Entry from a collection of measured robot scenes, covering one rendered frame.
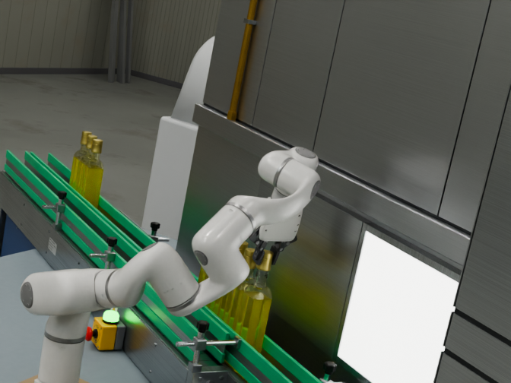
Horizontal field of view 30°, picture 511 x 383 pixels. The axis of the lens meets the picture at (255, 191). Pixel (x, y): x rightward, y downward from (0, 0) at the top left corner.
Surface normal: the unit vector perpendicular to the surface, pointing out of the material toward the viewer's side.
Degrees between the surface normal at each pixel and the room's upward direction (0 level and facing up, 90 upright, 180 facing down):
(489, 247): 90
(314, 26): 90
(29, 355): 0
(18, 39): 90
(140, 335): 90
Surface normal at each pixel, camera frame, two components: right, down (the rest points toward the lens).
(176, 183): -0.54, 0.08
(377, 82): -0.86, -0.05
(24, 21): 0.86, 0.27
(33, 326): 0.19, -0.96
